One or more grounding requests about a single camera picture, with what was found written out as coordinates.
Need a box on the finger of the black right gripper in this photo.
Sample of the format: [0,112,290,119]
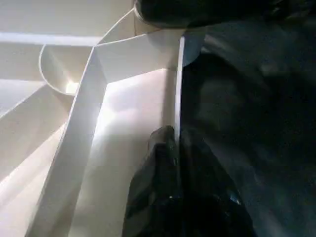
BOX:
[133,0,287,29]

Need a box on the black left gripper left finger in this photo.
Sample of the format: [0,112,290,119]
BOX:
[121,125,181,237]

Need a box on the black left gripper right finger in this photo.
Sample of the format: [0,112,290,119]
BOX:
[178,129,257,237]

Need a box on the white plastic table top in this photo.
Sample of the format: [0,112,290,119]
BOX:
[0,0,205,237]

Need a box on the black work mat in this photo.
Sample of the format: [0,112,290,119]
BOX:
[178,0,316,237]

